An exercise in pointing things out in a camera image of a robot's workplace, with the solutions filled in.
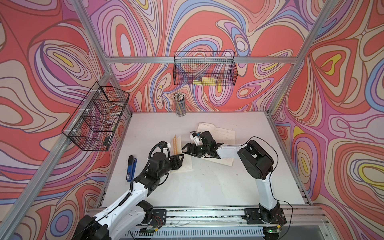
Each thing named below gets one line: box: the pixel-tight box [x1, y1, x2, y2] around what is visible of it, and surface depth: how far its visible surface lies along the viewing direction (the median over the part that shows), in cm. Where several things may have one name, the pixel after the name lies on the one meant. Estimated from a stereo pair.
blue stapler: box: [126, 155, 137, 182], surface depth 90 cm
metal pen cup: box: [174, 91, 186, 117], surface depth 111 cm
